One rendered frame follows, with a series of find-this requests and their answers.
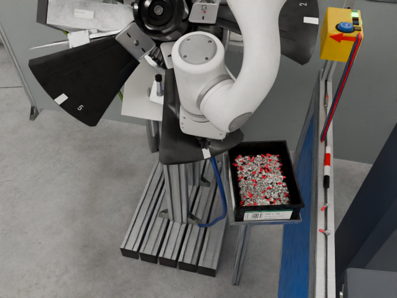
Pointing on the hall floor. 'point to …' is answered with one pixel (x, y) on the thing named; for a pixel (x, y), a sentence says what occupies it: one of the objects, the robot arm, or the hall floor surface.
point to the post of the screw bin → (240, 253)
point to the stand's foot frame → (212, 243)
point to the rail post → (303, 130)
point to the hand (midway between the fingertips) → (205, 139)
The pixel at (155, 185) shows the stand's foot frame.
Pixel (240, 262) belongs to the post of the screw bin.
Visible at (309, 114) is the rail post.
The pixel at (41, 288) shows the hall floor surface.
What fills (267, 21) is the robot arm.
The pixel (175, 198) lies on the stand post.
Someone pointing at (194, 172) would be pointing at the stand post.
